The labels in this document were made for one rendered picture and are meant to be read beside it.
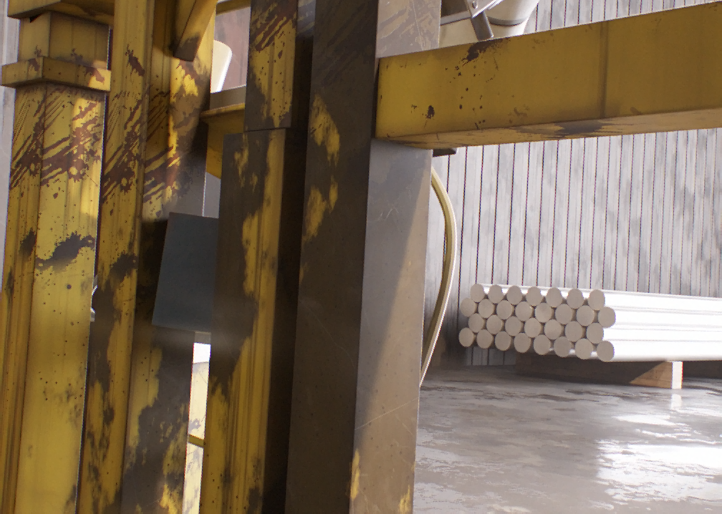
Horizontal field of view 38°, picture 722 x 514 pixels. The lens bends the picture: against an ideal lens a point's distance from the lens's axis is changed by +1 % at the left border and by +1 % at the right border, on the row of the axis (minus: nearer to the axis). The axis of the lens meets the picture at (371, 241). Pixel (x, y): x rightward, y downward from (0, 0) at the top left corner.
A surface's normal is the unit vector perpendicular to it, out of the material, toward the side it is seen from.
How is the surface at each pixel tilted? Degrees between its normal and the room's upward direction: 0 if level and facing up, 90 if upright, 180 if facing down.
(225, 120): 162
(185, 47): 121
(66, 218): 90
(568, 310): 90
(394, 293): 90
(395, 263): 90
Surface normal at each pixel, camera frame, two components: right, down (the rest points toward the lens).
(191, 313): 0.02, -0.11
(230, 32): 0.71, 0.01
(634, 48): -0.70, -0.07
